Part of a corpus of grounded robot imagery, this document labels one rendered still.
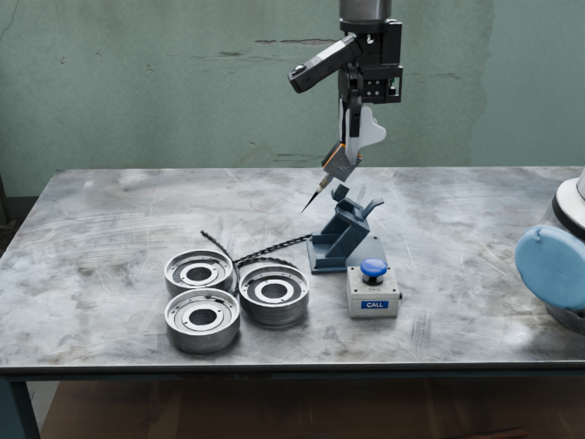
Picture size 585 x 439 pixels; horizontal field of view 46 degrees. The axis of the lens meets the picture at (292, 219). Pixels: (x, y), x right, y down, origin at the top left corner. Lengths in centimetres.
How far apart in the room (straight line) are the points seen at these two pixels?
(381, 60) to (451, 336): 41
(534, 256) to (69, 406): 83
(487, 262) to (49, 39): 190
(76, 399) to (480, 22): 190
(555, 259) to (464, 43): 181
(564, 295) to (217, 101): 192
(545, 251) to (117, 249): 70
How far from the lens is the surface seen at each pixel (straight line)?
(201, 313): 102
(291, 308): 100
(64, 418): 129
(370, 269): 101
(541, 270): 90
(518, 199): 140
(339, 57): 102
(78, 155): 282
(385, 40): 103
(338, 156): 106
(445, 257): 119
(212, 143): 270
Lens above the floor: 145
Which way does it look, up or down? 31 degrees down
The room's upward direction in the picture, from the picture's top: straight up
